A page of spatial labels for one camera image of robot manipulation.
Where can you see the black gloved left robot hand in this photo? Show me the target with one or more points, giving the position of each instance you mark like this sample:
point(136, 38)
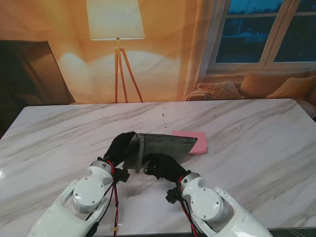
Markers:
point(118, 148)

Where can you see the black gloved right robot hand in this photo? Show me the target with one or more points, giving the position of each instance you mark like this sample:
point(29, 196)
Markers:
point(165, 168)

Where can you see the grey fabric storage pouch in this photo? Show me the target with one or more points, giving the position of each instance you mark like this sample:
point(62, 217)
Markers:
point(163, 145)

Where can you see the pink blue-backed paper sheet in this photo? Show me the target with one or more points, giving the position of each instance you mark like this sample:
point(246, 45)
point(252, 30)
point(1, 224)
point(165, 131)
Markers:
point(200, 148)

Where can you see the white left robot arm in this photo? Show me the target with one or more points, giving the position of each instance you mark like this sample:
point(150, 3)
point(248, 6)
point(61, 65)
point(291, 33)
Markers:
point(81, 200)

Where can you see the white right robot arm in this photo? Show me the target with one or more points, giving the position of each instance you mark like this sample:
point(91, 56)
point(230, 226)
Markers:
point(209, 205)

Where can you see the beige knit cushion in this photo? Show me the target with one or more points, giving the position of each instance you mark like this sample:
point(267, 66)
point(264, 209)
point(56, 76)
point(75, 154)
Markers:
point(217, 90)

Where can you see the cream sheer curtain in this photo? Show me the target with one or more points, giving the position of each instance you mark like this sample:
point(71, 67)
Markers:
point(197, 49)

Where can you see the plain orange cushion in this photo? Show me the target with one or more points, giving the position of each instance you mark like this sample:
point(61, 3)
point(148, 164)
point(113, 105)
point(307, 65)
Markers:
point(259, 85)

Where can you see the tripod floor lamp white shade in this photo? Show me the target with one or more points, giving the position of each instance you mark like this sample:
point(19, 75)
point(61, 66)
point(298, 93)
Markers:
point(116, 19)

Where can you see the orange knit cushion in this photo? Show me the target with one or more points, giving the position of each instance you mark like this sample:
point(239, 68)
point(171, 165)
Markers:
point(296, 87)

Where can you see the white framed night window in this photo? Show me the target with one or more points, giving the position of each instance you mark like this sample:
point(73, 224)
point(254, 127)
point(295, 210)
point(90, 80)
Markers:
point(247, 37)

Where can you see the beige sofa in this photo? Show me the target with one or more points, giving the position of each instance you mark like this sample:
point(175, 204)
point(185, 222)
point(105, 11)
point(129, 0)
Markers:
point(308, 106)

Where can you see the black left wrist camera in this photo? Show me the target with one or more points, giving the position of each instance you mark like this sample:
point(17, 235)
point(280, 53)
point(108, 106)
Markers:
point(122, 175)

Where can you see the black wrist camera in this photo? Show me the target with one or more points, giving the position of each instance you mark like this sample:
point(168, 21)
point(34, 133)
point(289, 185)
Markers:
point(172, 195)
point(122, 175)

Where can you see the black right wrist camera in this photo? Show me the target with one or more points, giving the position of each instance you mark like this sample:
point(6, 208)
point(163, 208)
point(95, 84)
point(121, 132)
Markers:
point(172, 195)

